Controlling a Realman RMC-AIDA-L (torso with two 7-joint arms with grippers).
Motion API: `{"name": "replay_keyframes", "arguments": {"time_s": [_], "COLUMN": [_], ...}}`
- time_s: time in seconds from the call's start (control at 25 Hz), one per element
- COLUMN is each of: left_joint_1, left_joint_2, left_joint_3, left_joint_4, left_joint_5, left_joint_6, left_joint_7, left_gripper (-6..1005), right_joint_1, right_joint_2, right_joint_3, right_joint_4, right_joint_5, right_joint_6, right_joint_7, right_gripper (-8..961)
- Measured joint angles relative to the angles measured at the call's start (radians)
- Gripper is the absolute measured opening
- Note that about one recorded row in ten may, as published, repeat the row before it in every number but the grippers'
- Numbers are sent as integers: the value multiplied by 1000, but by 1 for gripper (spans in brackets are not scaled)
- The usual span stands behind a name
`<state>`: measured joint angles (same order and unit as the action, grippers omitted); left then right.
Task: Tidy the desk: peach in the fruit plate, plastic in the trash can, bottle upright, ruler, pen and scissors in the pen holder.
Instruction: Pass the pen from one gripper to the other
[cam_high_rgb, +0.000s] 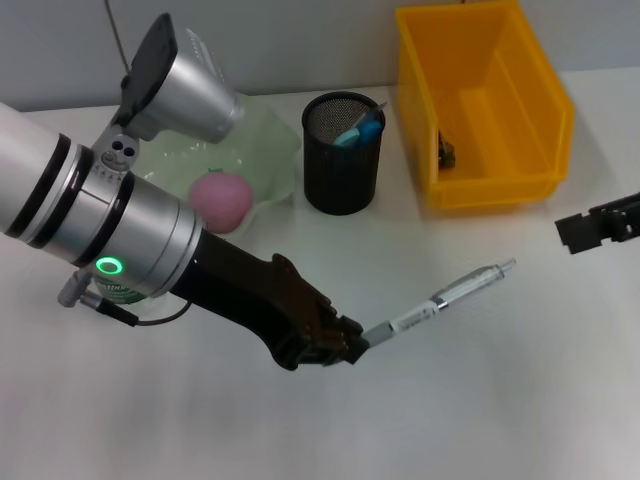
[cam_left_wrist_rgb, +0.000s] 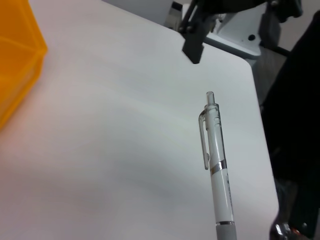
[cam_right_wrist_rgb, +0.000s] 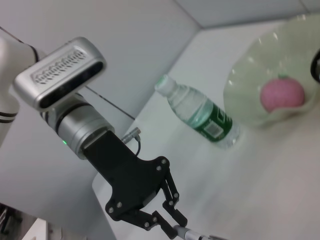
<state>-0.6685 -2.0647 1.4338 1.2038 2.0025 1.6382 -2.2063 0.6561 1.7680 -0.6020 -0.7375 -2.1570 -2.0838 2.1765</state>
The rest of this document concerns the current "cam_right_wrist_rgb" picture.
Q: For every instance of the silver pen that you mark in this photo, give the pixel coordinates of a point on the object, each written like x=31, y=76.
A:
x=192, y=233

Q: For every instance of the black mesh pen cup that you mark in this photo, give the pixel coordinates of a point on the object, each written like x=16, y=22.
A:
x=316, y=67

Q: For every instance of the pink peach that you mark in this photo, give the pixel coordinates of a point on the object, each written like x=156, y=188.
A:
x=282, y=95

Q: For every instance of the clear green-label water bottle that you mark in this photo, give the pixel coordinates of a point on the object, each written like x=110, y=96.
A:
x=200, y=112

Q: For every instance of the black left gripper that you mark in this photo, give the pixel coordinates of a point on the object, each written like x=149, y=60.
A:
x=130, y=175

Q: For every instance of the green glass fruit plate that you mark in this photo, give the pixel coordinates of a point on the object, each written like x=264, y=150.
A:
x=275, y=55

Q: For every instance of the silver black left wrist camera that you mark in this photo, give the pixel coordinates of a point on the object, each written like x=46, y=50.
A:
x=62, y=67

